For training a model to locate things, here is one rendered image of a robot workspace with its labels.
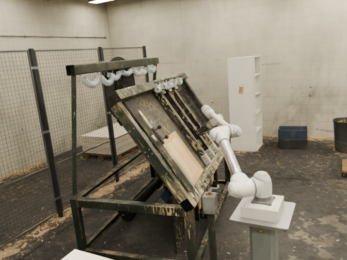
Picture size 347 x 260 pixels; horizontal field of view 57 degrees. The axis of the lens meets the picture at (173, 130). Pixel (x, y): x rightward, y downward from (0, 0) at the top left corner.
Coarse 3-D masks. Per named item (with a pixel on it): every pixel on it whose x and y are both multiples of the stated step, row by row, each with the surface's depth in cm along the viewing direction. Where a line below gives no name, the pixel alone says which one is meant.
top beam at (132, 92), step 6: (144, 84) 352; (150, 84) 365; (120, 90) 301; (126, 90) 310; (132, 90) 321; (138, 90) 332; (144, 90) 343; (150, 90) 362; (108, 96) 297; (114, 96) 295; (120, 96) 295; (126, 96) 303; (132, 96) 320; (114, 102) 296
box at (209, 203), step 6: (204, 192) 299; (216, 192) 298; (204, 198) 291; (210, 198) 289; (216, 198) 296; (204, 204) 292; (210, 204) 290; (216, 204) 296; (204, 210) 294; (210, 210) 292; (216, 210) 295
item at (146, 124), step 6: (138, 114) 320; (144, 120) 319; (150, 126) 321; (150, 132) 320; (156, 138) 320; (162, 144) 319; (168, 150) 322; (168, 156) 320; (174, 162) 320; (180, 168) 320; (180, 174) 321; (186, 174) 323; (186, 180) 320; (192, 186) 320
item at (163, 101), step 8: (168, 80) 377; (168, 88) 379; (160, 96) 382; (168, 104) 381; (168, 112) 383; (176, 112) 385; (176, 120) 383; (184, 128) 382; (192, 136) 383; (192, 144) 383; (200, 152) 382; (208, 160) 382
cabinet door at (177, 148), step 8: (176, 136) 361; (168, 144) 335; (176, 144) 349; (184, 144) 365; (176, 152) 339; (184, 152) 355; (184, 160) 343; (192, 160) 358; (184, 168) 333; (192, 168) 347; (200, 168) 363; (192, 176) 336
